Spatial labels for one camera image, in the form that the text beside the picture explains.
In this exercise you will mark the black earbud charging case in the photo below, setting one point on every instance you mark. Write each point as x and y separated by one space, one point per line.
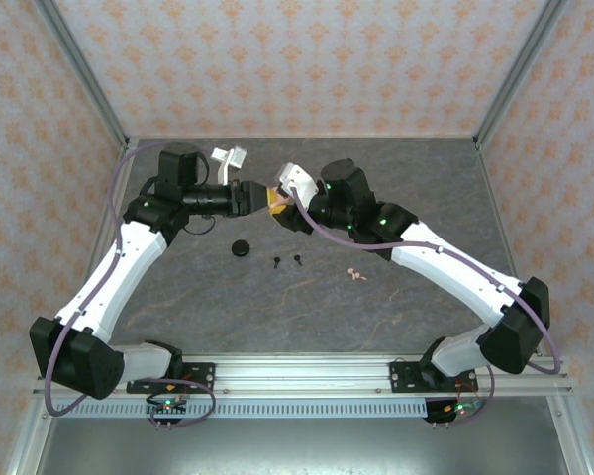
241 248

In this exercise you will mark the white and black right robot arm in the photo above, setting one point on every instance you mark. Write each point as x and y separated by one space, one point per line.
455 277

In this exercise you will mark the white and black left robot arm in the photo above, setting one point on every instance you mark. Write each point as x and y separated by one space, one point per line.
128 262

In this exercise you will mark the small circuit board with LED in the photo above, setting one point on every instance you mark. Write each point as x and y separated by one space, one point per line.
455 408
167 407

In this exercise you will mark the grey metal sheet panel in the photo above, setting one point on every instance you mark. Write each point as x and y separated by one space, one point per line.
302 450

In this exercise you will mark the aluminium frame post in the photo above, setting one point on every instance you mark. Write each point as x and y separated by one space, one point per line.
520 74
27 440
569 440
79 74

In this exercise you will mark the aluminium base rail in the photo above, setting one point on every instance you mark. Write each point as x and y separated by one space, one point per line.
302 376

